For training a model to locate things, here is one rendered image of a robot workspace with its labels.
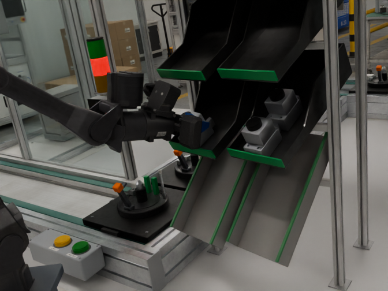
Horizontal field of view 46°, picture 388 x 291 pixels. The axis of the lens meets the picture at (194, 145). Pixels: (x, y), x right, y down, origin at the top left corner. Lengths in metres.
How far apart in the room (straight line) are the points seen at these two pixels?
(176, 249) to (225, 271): 0.13
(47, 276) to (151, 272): 0.27
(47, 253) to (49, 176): 0.55
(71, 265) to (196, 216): 0.32
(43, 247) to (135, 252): 0.25
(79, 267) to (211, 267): 0.32
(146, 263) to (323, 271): 0.41
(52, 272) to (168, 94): 0.40
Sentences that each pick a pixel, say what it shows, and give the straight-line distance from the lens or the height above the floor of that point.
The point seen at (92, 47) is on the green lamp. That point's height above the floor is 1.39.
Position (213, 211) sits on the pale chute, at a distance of 1.03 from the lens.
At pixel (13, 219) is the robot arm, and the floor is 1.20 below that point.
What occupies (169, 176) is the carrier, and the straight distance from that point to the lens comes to 1.42.
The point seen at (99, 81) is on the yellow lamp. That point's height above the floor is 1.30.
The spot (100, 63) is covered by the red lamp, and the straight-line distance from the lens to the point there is 1.34.
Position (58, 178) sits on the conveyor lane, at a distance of 1.69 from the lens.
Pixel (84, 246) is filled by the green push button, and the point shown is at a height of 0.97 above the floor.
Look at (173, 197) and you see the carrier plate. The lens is 1.28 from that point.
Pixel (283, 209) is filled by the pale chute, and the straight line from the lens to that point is 0.96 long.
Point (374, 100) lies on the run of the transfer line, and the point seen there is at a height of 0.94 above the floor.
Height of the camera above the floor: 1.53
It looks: 20 degrees down
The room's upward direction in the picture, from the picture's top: 9 degrees counter-clockwise
